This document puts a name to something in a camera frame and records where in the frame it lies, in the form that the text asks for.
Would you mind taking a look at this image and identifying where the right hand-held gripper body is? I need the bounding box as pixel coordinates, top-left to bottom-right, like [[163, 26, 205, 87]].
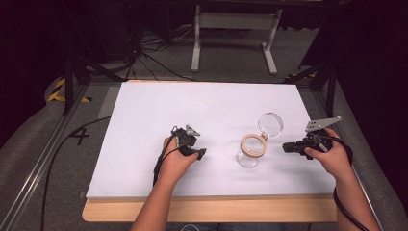
[[300, 115, 343, 161]]

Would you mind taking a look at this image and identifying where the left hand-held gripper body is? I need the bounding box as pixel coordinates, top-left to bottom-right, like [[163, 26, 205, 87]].
[[171, 124, 201, 157]]

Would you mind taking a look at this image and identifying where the glass jar with hinged lid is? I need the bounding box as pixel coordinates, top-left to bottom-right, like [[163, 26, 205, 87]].
[[236, 112, 285, 169]]

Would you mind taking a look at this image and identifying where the person's left hand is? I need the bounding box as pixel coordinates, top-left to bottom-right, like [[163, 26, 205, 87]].
[[159, 136, 200, 185]]

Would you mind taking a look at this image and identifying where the person's right hand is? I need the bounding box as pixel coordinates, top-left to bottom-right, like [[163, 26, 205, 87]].
[[304, 127, 354, 181]]

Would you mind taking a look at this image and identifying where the white table cover sheet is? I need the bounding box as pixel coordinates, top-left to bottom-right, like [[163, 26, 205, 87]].
[[86, 81, 337, 199]]

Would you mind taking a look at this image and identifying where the black tripod stand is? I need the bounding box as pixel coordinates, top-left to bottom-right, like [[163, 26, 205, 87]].
[[284, 61, 339, 118], [62, 53, 127, 116]]

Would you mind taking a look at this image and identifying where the black tape floor mark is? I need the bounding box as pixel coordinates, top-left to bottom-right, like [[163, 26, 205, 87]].
[[68, 127, 91, 146]]

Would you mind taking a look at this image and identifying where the white metal stand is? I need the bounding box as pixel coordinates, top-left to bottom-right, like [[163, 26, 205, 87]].
[[191, 4, 283, 76]]

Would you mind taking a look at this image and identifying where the yellow black floor tape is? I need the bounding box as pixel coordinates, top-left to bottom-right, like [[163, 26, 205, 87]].
[[46, 78, 93, 104]]

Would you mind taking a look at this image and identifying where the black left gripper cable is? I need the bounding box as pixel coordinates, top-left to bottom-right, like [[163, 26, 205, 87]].
[[152, 126, 179, 188]]

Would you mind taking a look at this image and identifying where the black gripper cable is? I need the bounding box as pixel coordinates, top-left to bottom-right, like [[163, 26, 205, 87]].
[[152, 126, 179, 188], [316, 135, 370, 231]]

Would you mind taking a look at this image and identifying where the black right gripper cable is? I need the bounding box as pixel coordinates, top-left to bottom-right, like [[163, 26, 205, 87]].
[[316, 135, 370, 231]]

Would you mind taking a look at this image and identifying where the aluminium frame rail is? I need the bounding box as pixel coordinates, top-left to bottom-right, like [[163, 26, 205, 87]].
[[0, 82, 91, 231], [311, 90, 385, 231]]

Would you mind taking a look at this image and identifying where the bundle of black floor cables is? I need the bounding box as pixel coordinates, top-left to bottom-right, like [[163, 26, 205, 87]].
[[123, 23, 198, 83]]

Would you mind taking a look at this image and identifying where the black floor cable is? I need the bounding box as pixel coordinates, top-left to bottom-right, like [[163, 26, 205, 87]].
[[39, 115, 112, 231]]

